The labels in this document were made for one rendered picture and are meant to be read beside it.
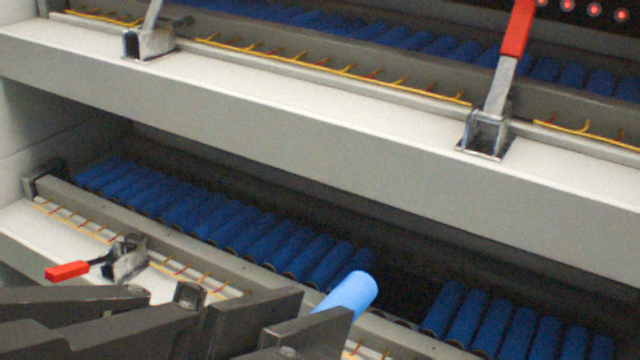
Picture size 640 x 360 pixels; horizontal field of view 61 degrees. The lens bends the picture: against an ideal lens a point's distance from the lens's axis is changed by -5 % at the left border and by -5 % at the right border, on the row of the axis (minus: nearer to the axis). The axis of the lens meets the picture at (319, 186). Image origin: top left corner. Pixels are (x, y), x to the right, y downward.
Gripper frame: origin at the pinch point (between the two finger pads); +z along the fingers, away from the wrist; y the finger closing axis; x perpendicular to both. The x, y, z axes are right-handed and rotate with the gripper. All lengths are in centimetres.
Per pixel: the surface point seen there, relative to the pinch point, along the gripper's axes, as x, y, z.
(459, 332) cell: 2.1, -4.2, 22.8
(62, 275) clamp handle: 6.7, 23.1, 10.9
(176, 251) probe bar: 4.0, 19.9, 20.0
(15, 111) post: -3.1, 41.5, 17.3
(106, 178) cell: 1.2, 34.2, 24.5
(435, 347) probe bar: 3.2, -3.2, 20.3
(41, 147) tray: 0.0, 41.2, 21.3
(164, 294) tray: 7.2, 18.6, 18.1
